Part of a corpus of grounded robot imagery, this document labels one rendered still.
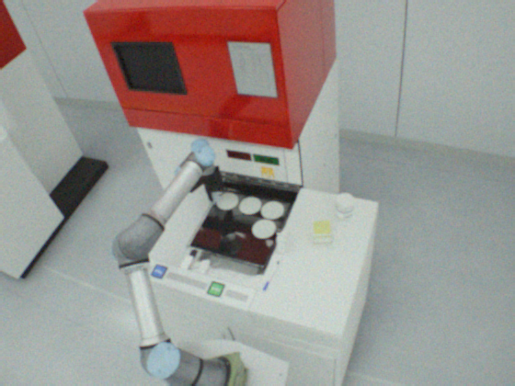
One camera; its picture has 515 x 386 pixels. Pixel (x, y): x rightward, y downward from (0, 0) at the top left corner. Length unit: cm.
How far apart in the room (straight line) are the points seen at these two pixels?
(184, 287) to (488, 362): 175
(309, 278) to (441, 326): 124
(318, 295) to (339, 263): 16
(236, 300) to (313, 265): 32
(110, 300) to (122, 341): 33
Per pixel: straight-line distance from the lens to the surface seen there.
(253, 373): 158
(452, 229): 301
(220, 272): 173
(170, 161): 211
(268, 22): 134
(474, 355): 259
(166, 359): 135
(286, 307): 151
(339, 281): 155
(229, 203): 192
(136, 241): 137
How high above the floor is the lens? 231
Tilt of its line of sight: 47 degrees down
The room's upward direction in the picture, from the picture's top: 12 degrees counter-clockwise
